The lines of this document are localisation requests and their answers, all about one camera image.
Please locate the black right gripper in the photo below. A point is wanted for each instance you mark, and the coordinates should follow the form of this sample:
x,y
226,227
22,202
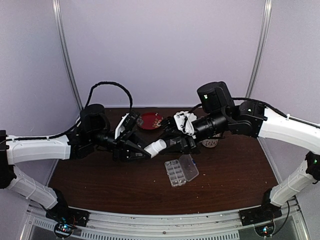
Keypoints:
x,y
182,147

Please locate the right aluminium frame post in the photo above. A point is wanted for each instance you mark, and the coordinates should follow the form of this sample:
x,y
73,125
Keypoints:
x,y
263,35

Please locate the red floral plate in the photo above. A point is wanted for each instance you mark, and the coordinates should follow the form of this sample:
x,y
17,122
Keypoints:
x,y
149,121

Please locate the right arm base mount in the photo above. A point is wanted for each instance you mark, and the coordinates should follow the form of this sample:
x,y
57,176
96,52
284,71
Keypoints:
x,y
263,219

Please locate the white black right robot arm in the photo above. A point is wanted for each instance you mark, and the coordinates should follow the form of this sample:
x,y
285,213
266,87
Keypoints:
x,y
252,118

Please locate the floral mug yellow inside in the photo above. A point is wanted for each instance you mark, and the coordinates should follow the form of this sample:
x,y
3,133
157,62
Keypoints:
x,y
210,143

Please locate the aluminium frame post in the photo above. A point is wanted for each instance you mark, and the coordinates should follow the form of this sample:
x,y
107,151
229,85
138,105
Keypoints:
x,y
65,53
263,35

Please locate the clear plastic pill organizer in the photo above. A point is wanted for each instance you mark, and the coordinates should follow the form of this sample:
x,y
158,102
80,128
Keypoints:
x,y
182,170

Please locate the left aluminium frame post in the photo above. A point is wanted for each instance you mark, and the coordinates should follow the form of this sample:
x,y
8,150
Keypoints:
x,y
65,53

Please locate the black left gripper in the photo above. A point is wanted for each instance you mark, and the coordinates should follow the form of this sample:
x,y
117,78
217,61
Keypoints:
x,y
123,147

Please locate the front aluminium rail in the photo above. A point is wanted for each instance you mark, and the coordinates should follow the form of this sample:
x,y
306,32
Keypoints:
x,y
223,225

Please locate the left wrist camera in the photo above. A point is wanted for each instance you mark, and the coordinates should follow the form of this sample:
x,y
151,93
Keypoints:
x,y
127,122

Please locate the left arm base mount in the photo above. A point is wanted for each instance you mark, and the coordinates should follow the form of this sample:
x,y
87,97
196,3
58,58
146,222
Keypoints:
x,y
67,220

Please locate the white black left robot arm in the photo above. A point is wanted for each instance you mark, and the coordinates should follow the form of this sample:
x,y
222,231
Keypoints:
x,y
91,130

